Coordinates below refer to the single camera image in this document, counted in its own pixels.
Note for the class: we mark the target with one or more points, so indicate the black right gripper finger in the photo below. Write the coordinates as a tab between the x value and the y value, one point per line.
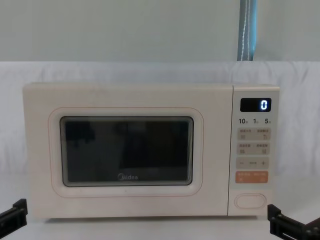
276	222

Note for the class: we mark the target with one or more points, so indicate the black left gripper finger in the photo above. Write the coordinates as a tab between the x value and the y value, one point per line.
20	211

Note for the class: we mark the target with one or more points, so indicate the oven control panel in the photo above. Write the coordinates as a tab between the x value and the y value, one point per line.
252	155

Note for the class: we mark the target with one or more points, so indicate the cream microwave oven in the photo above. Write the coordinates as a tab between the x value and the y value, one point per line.
130	100

